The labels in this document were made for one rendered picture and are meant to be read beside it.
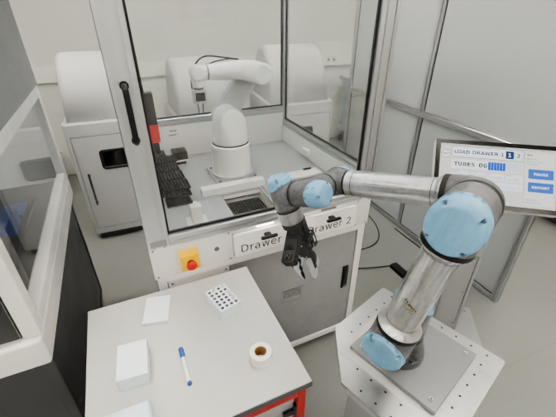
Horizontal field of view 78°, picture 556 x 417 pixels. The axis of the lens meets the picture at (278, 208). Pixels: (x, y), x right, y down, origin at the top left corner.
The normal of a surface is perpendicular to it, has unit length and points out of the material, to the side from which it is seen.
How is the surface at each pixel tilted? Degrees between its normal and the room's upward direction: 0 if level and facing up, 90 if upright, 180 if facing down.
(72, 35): 90
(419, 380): 3
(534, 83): 90
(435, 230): 80
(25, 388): 90
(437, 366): 3
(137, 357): 0
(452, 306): 90
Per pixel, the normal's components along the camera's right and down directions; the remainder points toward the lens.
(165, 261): 0.41, 0.46
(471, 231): -0.64, 0.22
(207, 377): 0.00, -0.86
